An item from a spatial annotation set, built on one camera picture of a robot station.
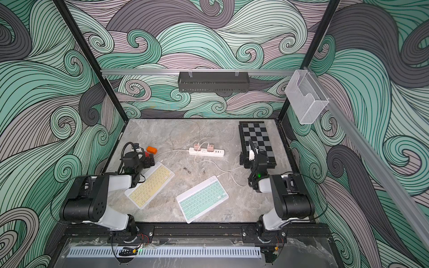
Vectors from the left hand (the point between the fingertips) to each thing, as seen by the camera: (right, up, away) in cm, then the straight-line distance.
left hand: (143, 154), depth 94 cm
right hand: (+63, +1, -1) cm, 63 cm away
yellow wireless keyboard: (+9, -13, -4) cm, 16 cm away
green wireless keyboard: (+34, -21, -11) cm, 42 cm away
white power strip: (+35, 0, +6) cm, 36 cm away
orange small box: (+2, +2, +8) cm, 8 cm away
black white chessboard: (+71, +13, +14) cm, 73 cm away
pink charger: (+30, +3, +5) cm, 31 cm away
